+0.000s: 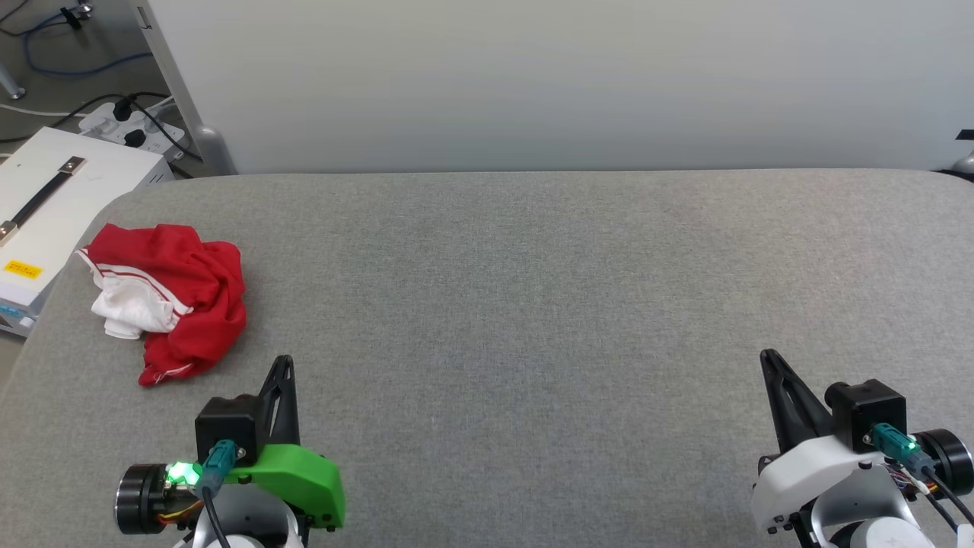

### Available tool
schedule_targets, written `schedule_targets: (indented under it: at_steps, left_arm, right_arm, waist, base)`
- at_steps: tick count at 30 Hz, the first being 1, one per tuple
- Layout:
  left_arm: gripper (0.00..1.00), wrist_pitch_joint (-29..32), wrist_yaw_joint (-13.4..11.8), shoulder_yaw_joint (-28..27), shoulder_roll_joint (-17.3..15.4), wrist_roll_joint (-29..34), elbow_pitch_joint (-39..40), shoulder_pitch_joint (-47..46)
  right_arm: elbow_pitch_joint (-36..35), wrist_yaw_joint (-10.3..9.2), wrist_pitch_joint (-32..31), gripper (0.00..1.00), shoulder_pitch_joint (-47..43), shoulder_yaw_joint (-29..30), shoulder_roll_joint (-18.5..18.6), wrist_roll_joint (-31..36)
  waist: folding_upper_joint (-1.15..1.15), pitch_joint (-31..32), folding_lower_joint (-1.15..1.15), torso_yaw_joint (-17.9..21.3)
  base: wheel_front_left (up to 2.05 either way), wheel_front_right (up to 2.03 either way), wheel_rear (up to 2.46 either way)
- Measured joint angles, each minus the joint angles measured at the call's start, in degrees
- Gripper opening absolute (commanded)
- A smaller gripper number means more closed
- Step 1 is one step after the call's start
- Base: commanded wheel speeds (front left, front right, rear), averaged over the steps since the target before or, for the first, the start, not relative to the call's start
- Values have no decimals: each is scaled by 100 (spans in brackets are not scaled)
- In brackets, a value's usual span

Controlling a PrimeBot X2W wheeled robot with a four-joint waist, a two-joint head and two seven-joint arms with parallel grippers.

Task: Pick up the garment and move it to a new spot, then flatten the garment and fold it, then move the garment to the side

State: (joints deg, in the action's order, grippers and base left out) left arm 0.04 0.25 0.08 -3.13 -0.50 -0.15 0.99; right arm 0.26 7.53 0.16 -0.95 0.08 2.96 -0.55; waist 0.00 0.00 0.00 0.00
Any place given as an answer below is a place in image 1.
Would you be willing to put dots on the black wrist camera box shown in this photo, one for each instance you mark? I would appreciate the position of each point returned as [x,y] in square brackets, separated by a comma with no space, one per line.
[867,411]
[228,422]

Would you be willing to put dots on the black power plug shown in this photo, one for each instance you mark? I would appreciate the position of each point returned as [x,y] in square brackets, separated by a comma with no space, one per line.
[135,138]
[122,112]

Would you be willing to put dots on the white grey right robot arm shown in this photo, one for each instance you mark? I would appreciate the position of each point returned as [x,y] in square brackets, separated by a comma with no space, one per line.
[875,533]

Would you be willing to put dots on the grey partition post with foot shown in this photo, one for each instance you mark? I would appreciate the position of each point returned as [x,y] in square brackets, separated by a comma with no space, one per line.
[209,144]

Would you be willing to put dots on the small black clamp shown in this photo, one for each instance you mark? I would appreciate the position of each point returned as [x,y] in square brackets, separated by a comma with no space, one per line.
[74,17]

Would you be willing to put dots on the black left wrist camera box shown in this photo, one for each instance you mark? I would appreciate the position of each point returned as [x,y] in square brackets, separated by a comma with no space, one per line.
[228,422]

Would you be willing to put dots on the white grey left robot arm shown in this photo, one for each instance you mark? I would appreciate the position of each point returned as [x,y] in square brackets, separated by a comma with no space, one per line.
[251,525]

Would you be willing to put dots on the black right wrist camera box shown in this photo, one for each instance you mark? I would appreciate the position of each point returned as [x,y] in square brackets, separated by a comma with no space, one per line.
[867,411]

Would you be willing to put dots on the yellow warning label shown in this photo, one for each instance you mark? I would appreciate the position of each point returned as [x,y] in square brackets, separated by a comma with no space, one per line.
[23,269]

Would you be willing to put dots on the grey metal leg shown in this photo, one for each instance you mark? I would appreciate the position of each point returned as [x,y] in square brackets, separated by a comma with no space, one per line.
[14,91]

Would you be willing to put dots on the red and white shirt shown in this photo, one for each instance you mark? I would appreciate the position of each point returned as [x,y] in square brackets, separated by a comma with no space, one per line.
[205,289]

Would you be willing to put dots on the white power strip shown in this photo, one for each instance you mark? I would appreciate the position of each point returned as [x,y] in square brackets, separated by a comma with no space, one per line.
[95,122]

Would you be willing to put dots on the white equipment box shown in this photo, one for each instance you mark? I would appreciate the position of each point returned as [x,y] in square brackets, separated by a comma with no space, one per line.
[91,198]

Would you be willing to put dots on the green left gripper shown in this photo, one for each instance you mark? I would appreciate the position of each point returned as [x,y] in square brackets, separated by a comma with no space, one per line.
[304,479]

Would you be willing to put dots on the grey metal partition foot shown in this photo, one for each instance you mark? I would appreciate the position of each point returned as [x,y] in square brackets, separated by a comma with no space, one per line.
[966,164]

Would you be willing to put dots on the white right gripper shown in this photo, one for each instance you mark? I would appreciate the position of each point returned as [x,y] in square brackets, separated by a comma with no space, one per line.
[806,472]

